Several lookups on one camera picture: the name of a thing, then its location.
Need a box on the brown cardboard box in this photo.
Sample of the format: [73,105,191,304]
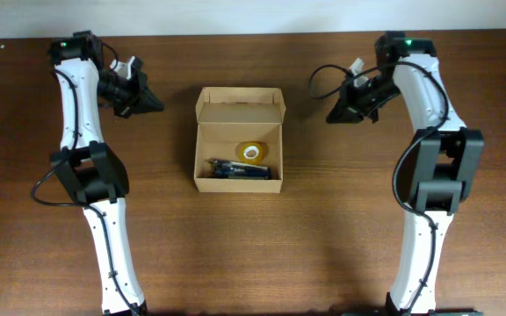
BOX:
[193,87,286,193]

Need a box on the yellow tape roll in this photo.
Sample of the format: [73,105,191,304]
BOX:
[235,141,268,165]

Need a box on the black ballpoint pen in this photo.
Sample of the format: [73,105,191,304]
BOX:
[229,161,257,169]

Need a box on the white marker black cap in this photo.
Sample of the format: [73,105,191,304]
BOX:
[212,160,232,172]

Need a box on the white marker blue cap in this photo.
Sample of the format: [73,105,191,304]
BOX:
[221,161,271,172]

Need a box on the blue ballpoint pen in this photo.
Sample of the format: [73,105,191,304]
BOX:
[214,169,271,180]

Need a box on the black permanent marker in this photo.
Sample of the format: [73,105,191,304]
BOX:
[209,175,267,180]

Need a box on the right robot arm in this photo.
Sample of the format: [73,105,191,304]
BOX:
[326,32,485,315]

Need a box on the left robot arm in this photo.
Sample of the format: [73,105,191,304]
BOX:
[48,31,164,315]

